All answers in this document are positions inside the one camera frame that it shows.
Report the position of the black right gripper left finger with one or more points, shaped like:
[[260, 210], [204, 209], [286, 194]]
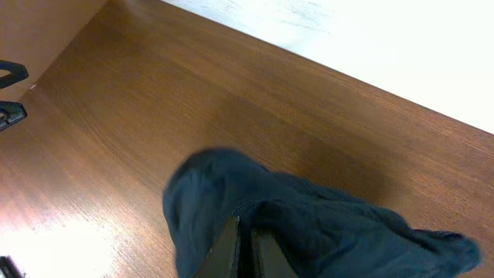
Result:
[[222, 260]]

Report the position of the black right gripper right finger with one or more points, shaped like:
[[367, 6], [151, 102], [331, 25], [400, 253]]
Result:
[[269, 260]]

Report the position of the dark blue shorts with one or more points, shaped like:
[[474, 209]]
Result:
[[321, 232]]

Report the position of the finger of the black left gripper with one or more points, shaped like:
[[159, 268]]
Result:
[[11, 114], [16, 73]]

